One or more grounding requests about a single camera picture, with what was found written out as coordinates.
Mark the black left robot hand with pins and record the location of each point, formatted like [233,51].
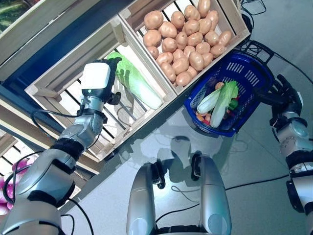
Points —
[95,76]

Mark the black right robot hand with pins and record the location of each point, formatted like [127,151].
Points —
[286,98]

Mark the napa cabbage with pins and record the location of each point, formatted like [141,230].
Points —
[207,102]
[221,107]
[139,85]

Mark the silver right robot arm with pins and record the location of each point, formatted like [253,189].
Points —
[293,137]

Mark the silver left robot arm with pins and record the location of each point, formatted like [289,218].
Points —
[80,129]

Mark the blue plastic shopping basket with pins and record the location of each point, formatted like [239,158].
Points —
[244,73]

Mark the wooden slatted crate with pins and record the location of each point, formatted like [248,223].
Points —
[9,147]
[234,22]
[56,71]

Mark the green bell pepper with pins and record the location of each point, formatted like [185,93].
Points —
[233,104]

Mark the brown potato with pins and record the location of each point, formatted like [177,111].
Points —
[177,20]
[180,66]
[196,61]
[153,52]
[167,30]
[212,18]
[168,71]
[152,38]
[181,40]
[164,58]
[183,78]
[192,12]
[191,27]
[203,48]
[204,7]
[189,51]
[205,26]
[225,38]
[207,59]
[211,38]
[192,72]
[153,19]
[194,39]
[169,44]
[217,50]
[178,55]

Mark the small orange vegetable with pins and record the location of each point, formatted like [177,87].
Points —
[219,85]

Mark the large wooden crate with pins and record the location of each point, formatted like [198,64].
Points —
[49,14]

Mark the orange carrot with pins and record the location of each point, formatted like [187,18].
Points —
[203,118]

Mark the green striped pumpkin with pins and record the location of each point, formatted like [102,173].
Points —
[9,12]

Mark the purple white turnip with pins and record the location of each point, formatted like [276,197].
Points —
[3,206]
[23,163]
[4,186]

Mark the silver left robot leg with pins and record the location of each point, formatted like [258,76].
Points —
[141,195]

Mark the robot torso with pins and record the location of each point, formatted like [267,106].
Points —
[178,231]

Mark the wooden display shelf frame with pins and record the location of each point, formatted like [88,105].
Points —
[19,115]

